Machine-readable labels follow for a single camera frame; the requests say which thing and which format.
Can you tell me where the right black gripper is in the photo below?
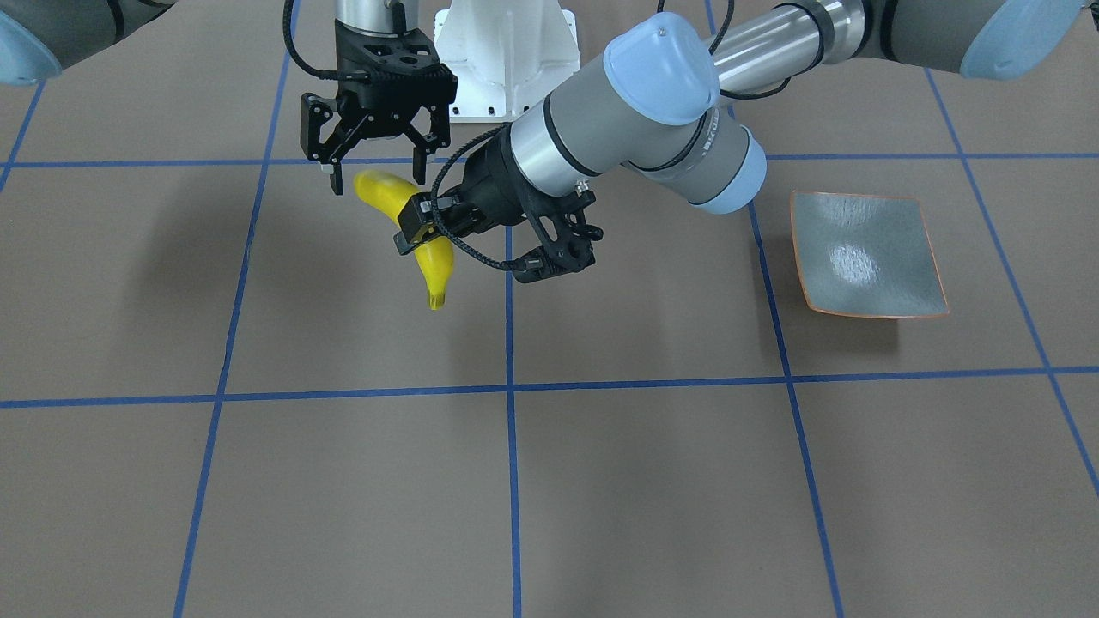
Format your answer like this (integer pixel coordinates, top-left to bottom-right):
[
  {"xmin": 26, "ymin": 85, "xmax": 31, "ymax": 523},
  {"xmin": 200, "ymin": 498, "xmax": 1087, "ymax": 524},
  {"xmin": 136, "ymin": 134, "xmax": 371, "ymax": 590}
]
[{"xmin": 300, "ymin": 22, "xmax": 457, "ymax": 196}]

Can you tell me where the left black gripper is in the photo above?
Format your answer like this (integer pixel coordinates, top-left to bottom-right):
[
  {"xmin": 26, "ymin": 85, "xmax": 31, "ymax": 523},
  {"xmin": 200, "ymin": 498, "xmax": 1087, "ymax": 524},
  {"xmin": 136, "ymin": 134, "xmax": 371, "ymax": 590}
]
[{"xmin": 393, "ymin": 128, "xmax": 550, "ymax": 257}]

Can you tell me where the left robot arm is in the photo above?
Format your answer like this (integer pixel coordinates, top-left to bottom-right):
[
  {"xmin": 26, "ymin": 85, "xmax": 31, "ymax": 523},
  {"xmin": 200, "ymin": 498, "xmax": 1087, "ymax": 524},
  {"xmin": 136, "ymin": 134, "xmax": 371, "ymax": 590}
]
[{"xmin": 395, "ymin": 1, "xmax": 1086, "ymax": 273}]

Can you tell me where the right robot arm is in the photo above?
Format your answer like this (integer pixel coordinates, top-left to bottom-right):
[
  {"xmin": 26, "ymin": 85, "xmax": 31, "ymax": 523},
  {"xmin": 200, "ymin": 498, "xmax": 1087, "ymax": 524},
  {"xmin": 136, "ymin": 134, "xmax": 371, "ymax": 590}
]
[{"xmin": 3, "ymin": 1, "xmax": 458, "ymax": 194}]

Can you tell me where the grey square plate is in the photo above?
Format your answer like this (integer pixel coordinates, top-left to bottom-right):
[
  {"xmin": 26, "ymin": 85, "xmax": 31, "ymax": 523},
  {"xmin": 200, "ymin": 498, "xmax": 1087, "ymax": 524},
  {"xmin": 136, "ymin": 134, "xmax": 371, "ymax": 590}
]
[{"xmin": 790, "ymin": 191, "xmax": 950, "ymax": 320}]

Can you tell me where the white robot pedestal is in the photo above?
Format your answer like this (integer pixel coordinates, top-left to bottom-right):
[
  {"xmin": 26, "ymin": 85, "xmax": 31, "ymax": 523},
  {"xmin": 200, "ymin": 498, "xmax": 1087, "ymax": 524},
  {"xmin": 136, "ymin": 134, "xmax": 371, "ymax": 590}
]
[{"xmin": 434, "ymin": 1, "xmax": 580, "ymax": 123}]

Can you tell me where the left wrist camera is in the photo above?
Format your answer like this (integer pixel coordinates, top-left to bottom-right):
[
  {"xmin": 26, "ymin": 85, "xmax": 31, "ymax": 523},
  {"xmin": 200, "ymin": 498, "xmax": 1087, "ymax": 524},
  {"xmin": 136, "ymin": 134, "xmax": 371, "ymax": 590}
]
[{"xmin": 512, "ymin": 189, "xmax": 604, "ymax": 284}]

